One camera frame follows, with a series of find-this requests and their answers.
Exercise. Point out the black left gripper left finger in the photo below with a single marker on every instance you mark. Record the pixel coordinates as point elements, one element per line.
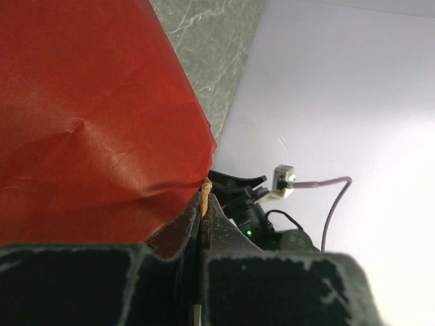
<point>146,283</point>

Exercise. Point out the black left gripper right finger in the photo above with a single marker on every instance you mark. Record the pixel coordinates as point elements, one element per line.
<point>244,285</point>

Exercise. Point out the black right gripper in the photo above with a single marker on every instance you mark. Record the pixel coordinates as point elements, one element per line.
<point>239,199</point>

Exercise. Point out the red brown paper bag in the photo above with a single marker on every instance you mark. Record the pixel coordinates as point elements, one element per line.
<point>102,136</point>

